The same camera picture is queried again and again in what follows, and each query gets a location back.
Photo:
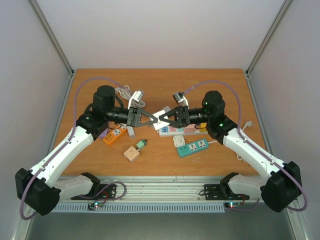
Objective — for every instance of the beige cube socket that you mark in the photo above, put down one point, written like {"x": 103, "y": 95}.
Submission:
{"x": 132, "y": 154}

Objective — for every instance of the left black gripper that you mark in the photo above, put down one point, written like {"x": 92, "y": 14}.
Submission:
{"x": 134, "y": 119}

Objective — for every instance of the white round-corner adapter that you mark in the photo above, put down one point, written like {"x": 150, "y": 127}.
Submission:
{"x": 179, "y": 140}

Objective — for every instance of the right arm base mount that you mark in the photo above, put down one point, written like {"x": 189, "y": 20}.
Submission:
{"x": 213, "y": 192}

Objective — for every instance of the white cube socket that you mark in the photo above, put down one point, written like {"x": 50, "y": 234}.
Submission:
{"x": 159, "y": 124}

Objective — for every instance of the yellow cube socket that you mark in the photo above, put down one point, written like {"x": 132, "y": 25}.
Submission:
{"x": 202, "y": 127}

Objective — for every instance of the green plug adapter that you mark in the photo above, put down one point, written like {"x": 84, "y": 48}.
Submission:
{"x": 141, "y": 144}

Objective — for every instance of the pink cube socket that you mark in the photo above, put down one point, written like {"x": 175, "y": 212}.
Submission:
{"x": 189, "y": 129}

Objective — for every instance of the long white power strip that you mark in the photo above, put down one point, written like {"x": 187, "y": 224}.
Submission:
{"x": 169, "y": 131}

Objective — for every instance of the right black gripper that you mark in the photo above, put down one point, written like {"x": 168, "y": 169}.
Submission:
{"x": 184, "y": 116}

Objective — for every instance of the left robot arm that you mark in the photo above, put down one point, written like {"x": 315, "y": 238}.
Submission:
{"x": 39, "y": 187}

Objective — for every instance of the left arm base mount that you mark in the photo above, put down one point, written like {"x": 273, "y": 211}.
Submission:
{"x": 107, "y": 191}

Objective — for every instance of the slotted cable duct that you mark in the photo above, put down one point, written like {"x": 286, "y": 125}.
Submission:
{"x": 137, "y": 208}

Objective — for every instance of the small white charger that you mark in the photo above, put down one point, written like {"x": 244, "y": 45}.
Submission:
{"x": 166, "y": 108}

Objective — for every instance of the teal power strip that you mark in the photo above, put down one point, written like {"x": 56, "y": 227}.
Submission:
{"x": 192, "y": 148}

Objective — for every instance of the white usb charger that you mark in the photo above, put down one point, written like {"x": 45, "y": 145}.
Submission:
{"x": 131, "y": 132}

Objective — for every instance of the orange power strip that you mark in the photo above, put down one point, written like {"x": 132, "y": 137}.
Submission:
{"x": 115, "y": 134}

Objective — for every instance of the purple power strip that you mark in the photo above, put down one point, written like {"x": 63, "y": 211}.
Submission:
{"x": 103, "y": 134}

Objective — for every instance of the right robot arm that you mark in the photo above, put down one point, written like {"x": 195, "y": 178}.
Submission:
{"x": 278, "y": 184}

